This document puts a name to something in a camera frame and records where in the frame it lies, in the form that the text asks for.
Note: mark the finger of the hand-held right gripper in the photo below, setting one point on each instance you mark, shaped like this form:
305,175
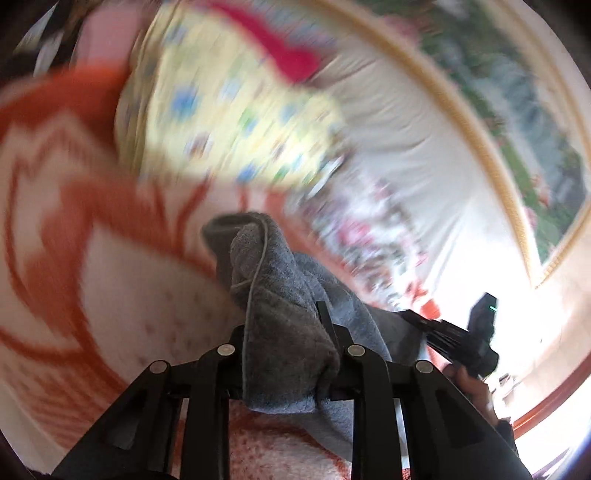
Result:
429,330

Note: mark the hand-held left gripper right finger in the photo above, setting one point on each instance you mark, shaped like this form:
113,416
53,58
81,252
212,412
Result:
358,369

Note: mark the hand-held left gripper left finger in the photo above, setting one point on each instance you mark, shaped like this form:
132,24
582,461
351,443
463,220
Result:
217,369

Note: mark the grey towel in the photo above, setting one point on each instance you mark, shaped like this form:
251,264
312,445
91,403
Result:
286,323

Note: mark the person's right hand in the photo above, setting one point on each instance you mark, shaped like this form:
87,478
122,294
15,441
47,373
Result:
475,392

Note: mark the white floral bed sheet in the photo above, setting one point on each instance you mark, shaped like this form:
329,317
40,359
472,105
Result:
415,184

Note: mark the orange and white patterned blanket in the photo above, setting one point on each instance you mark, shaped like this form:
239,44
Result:
92,277

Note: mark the gold framed floral picture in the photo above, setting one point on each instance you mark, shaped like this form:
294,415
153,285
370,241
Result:
508,101

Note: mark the yellow printed cloth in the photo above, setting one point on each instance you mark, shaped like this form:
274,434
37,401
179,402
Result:
221,106

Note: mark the red cloth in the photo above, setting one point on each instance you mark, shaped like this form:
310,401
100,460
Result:
272,41

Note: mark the pink cloth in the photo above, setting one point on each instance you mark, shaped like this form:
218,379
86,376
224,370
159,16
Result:
108,34

